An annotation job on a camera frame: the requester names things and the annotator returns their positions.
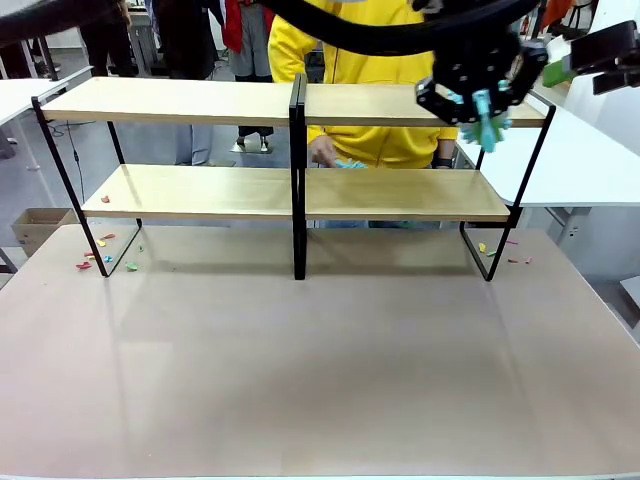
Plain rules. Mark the black metal shelf frame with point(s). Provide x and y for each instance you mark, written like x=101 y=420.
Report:
x=520 y=192
x=61 y=166

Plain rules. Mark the person in yellow hoodie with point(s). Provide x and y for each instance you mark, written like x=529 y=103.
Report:
x=380 y=75

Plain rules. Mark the bystander in red jacket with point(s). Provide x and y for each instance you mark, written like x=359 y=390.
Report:
x=247 y=30

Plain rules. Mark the grey metal desk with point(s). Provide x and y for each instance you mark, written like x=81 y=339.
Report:
x=145 y=50

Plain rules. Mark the person's left forearm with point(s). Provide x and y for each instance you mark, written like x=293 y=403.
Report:
x=446 y=149

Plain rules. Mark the wooden shelf board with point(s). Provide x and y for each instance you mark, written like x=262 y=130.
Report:
x=200 y=192
x=400 y=195
x=165 y=102
x=360 y=106

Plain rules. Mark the red-orange hanging garment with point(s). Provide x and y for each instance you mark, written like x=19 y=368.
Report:
x=559 y=12

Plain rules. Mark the bystander in black trousers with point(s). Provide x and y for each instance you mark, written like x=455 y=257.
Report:
x=107 y=45

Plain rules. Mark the teal cleaning cloth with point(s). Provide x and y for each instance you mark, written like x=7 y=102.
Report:
x=351 y=163

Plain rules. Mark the teal chenille duster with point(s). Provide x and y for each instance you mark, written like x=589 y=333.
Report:
x=482 y=131

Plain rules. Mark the black wristwatch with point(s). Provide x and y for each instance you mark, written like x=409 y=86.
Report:
x=444 y=163

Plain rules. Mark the white paper sheet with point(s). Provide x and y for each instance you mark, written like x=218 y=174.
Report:
x=559 y=49

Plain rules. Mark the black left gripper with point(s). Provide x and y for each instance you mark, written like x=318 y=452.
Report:
x=475 y=65

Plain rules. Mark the white side table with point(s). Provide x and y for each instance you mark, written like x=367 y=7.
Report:
x=580 y=165
x=22 y=92

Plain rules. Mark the person's right hand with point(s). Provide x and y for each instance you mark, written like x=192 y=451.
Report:
x=325 y=152

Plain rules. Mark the bystander in black clothes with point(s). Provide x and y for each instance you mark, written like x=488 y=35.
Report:
x=195 y=50

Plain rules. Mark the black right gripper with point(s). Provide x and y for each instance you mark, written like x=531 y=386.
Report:
x=602 y=45

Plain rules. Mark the person's right forearm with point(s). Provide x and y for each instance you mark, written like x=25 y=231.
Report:
x=332 y=134

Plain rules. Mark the brown cardboard box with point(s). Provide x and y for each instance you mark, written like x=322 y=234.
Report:
x=37 y=230

